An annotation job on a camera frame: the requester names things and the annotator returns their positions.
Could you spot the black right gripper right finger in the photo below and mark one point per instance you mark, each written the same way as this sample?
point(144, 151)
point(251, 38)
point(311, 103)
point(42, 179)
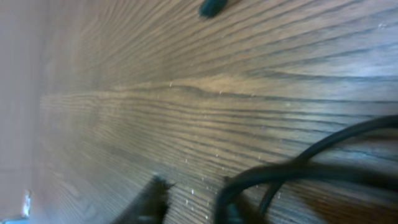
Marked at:
point(237, 208)

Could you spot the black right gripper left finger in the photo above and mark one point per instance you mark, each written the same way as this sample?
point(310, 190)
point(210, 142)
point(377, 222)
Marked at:
point(150, 206)

